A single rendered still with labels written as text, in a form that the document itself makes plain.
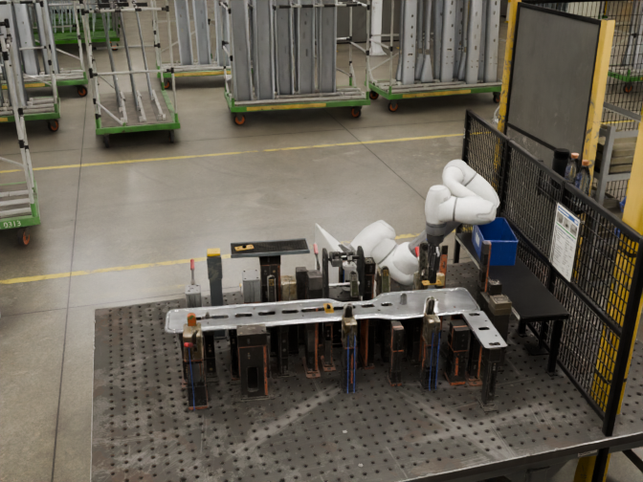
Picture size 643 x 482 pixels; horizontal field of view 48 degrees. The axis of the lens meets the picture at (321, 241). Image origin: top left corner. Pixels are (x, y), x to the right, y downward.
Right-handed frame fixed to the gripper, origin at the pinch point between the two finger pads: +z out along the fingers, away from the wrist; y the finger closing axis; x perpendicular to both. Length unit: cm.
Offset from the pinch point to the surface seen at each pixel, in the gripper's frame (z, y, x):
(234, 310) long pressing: 13, 4, 88
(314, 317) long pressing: 13, -7, 54
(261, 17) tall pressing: -18, 699, 25
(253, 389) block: 39, -20, 82
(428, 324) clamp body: 10.7, -24.0, 8.1
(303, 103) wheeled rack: 90, 672, -26
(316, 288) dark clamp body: 11, 15, 50
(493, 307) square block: 10.0, -15.3, -23.5
